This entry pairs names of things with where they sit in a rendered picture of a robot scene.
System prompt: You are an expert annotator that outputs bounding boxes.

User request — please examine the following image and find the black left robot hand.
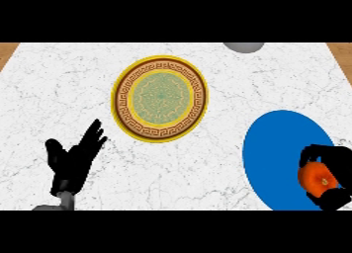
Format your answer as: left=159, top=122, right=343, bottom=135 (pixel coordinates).
left=44, top=119, right=109, bottom=198

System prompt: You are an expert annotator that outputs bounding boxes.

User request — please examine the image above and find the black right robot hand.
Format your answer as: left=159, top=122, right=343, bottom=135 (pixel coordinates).
left=297, top=143, right=352, bottom=211

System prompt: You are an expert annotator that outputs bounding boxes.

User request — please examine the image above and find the orange squash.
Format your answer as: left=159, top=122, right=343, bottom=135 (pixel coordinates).
left=295, top=162, right=340, bottom=199

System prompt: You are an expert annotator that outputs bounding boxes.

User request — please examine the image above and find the blue plate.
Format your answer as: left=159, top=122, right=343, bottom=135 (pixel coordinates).
left=242, top=110, right=352, bottom=211

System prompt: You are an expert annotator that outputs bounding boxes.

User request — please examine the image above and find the yellow patterned plate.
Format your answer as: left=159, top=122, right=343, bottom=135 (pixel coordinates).
left=109, top=54, right=211, bottom=144

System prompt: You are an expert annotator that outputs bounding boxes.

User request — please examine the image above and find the grey round object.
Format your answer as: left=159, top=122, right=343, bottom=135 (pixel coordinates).
left=222, top=42, right=266, bottom=54

